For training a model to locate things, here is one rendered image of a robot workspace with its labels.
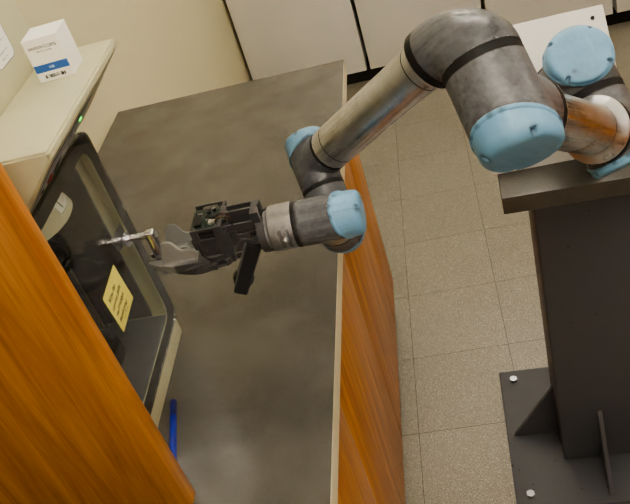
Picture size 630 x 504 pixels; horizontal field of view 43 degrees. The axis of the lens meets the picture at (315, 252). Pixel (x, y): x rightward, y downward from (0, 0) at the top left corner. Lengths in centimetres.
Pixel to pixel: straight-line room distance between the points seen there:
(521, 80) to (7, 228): 65
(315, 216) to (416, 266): 176
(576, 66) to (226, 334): 77
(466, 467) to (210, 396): 111
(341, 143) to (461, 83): 28
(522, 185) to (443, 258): 138
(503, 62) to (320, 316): 59
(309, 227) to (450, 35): 36
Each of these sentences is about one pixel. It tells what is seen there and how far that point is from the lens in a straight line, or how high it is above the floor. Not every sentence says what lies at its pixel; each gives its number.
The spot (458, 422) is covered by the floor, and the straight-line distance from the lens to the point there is 244.
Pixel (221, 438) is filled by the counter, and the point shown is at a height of 94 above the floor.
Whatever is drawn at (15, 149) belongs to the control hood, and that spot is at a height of 151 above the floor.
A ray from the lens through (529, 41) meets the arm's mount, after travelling 173.
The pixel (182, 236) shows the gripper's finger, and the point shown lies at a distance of 134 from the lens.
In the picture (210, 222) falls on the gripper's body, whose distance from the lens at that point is 126.
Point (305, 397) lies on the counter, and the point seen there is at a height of 94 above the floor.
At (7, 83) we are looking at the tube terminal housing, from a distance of 116.
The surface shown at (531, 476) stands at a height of 1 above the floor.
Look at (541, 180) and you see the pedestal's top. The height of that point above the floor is 94.
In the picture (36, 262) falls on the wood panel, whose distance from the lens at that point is 94.
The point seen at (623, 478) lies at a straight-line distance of 227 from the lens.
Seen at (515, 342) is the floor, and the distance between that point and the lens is 262.
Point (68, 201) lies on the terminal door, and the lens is 119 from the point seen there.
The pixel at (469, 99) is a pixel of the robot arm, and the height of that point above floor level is 136.
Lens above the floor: 187
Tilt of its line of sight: 36 degrees down
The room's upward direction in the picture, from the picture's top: 19 degrees counter-clockwise
